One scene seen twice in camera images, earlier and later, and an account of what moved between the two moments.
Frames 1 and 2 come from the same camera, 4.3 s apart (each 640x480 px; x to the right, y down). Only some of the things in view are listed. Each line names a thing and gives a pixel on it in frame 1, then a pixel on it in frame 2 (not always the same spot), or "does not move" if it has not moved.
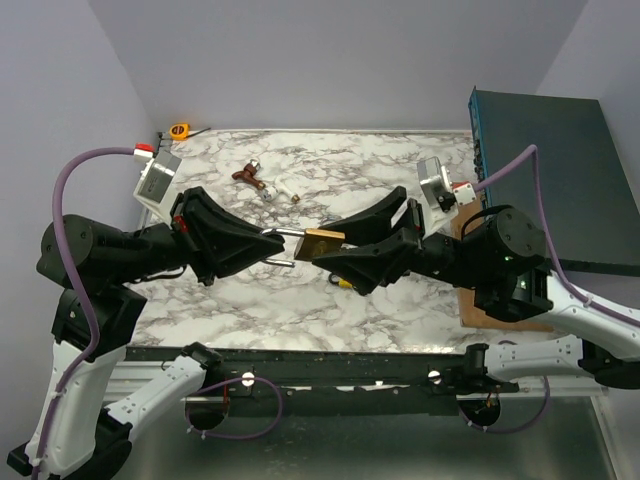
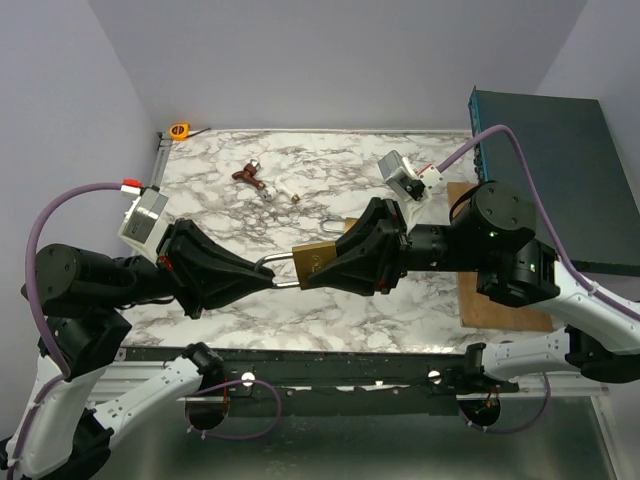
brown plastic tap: [248, 173] does not move
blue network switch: [592, 209] does not move
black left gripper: [214, 239] to [193, 259]
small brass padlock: [315, 242] to [308, 258]
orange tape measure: [181, 131] does not move
